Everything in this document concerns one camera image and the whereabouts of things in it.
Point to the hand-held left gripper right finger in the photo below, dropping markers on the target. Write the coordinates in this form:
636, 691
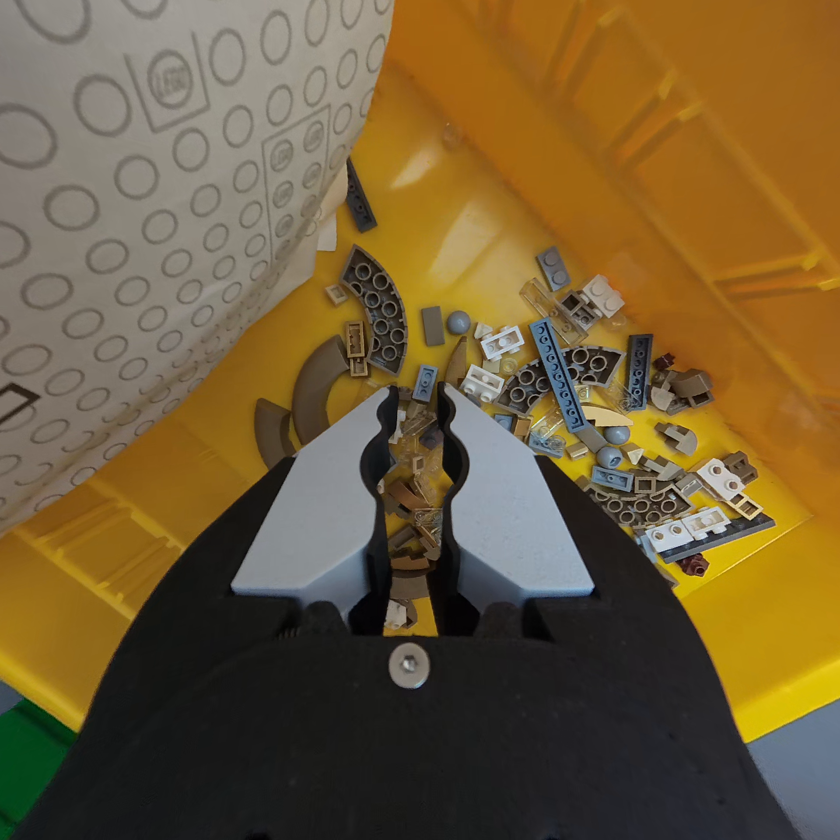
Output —
512, 525

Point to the pile of small building bricks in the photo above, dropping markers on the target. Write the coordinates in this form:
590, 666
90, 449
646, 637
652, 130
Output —
558, 374

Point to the grey desk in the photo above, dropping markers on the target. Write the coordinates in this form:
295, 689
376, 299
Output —
807, 787

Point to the green building baseplate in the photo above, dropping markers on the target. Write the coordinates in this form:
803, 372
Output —
26, 774

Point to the beige printed paper bag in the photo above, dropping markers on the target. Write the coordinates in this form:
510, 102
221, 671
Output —
164, 229

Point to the yellow plastic bin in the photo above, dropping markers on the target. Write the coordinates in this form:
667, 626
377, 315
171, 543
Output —
590, 164

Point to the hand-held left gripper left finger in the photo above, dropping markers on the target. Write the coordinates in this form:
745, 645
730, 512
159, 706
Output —
315, 525

